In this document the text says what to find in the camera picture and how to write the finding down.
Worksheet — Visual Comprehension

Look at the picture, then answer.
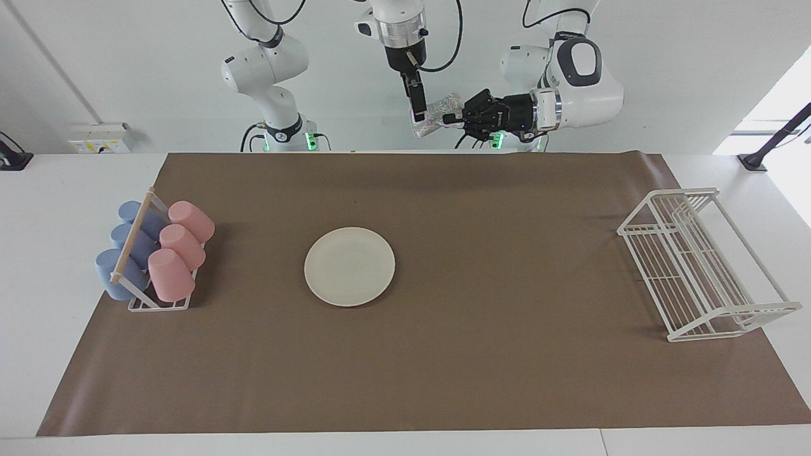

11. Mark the brown table mat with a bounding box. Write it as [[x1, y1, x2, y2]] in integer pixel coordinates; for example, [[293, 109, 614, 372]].
[[36, 151, 811, 438]]

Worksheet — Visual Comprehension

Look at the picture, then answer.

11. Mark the black table clamp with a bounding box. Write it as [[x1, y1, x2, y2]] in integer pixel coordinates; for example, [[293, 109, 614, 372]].
[[0, 132, 34, 170]]

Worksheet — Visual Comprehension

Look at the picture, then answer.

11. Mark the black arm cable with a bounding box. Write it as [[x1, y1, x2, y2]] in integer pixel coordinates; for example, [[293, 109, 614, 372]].
[[522, 0, 599, 30], [222, 0, 463, 72]]

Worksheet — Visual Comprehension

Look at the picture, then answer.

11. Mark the pink plastic cup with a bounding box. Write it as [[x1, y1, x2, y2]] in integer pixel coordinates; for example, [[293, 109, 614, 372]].
[[168, 201, 215, 244], [148, 248, 196, 303], [159, 224, 207, 271]]

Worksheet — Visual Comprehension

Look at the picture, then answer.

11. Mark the white wall outlet box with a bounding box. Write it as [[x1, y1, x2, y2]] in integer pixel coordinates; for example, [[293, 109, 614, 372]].
[[68, 123, 131, 154]]

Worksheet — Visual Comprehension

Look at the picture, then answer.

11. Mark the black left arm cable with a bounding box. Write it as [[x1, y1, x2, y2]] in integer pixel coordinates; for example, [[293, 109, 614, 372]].
[[522, 0, 599, 30]]

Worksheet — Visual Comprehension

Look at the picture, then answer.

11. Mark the blue plastic cup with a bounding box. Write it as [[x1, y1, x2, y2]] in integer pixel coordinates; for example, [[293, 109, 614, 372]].
[[110, 223, 159, 270], [118, 201, 169, 241], [95, 248, 151, 301]]

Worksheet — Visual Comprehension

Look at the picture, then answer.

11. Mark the black base cable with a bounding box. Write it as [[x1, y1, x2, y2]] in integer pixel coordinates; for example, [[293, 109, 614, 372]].
[[239, 122, 268, 153], [454, 130, 501, 151]]

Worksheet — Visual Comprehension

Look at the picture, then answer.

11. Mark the cream round plate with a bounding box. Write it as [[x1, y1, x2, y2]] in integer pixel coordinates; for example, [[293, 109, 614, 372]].
[[304, 227, 396, 308]]

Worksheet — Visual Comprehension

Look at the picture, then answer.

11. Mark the white wire dish rack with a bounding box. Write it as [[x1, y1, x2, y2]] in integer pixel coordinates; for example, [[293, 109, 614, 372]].
[[617, 187, 803, 343]]

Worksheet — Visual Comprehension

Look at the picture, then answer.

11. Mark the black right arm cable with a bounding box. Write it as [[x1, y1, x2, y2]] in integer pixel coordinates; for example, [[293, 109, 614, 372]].
[[222, 0, 463, 72]]

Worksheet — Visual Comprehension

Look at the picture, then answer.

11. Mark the cup rack with wooden bar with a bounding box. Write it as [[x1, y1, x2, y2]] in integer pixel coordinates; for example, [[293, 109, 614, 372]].
[[111, 188, 203, 312]]

